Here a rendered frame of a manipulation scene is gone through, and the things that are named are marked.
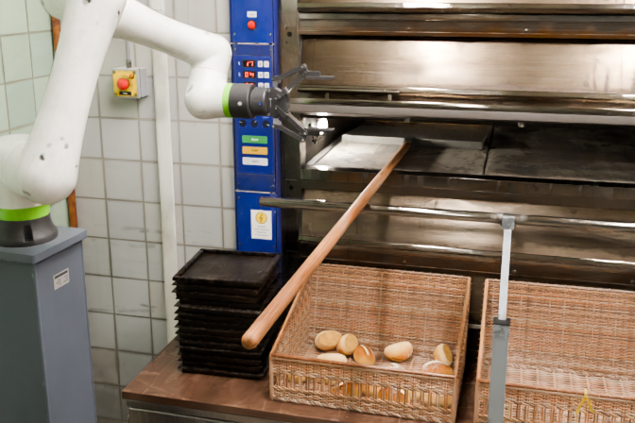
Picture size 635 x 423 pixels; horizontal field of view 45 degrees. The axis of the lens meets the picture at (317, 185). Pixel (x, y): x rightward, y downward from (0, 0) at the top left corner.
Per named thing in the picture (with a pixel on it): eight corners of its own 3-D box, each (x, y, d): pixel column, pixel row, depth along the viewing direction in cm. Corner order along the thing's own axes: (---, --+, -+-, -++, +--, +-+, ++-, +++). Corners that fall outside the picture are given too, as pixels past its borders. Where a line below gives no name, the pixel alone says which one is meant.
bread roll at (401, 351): (413, 338, 254) (419, 353, 251) (406, 346, 259) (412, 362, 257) (386, 343, 251) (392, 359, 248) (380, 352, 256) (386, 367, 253)
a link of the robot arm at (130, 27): (95, 39, 192) (119, 30, 184) (103, -4, 194) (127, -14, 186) (212, 83, 217) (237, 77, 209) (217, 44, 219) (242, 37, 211)
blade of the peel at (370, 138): (482, 149, 294) (482, 142, 294) (341, 142, 309) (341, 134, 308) (488, 131, 328) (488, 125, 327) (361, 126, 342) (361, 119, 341)
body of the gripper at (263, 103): (259, 83, 207) (292, 84, 204) (260, 114, 209) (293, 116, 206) (249, 87, 200) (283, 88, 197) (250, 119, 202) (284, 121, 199)
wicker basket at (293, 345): (309, 332, 277) (309, 260, 270) (470, 351, 263) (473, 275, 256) (266, 401, 231) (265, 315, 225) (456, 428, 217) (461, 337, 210)
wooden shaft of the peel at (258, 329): (255, 352, 134) (255, 336, 133) (239, 350, 134) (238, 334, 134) (410, 149, 293) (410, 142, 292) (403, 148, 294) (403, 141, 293)
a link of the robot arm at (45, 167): (20, 204, 160) (91, -44, 160) (-8, 189, 172) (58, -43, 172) (77, 214, 169) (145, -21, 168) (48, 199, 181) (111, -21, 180)
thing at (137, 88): (122, 94, 274) (120, 66, 271) (148, 95, 272) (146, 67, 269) (111, 97, 267) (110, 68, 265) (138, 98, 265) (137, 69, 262)
